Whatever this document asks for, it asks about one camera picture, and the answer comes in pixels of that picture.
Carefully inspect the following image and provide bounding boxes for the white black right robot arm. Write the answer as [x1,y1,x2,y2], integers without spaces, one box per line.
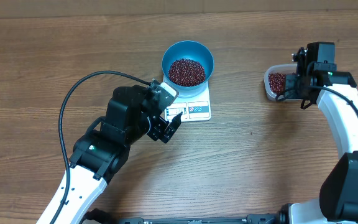
[275,42,358,223]

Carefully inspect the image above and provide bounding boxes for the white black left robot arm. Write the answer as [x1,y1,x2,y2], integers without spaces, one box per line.
[38,80,181,223]

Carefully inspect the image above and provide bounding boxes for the white digital kitchen scale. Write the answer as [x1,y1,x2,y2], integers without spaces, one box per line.
[163,82,211,123]

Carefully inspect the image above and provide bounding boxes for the red beans in bowl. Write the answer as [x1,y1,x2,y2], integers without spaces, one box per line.
[168,58,206,87]

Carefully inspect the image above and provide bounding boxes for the blue plastic bowl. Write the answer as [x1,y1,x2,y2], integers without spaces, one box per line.
[162,40,214,90]

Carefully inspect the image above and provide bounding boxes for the clear container of red beans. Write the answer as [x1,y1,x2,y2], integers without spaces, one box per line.
[264,64,300,102]

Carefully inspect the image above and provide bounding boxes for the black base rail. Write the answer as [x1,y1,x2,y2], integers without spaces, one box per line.
[80,203,291,224]

